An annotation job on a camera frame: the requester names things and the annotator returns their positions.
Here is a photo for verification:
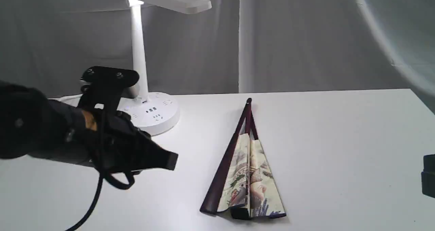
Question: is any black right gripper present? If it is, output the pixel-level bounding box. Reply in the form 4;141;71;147
421;155;435;198

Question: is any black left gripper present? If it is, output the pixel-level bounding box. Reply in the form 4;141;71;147
79;109;179;174

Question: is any painted paper folding fan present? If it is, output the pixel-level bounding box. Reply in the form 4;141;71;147
200;98;287;220

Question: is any white desk lamp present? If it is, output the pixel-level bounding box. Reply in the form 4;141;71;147
121;0;212;136

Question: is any grey backdrop curtain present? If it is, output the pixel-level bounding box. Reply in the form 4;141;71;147
0;0;434;111

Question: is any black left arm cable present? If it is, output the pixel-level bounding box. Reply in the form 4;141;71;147
65;109;136;231

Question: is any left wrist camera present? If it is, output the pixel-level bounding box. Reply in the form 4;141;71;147
77;66;139;114

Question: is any white lamp power cord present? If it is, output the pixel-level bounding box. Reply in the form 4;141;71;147
51;94;84;106

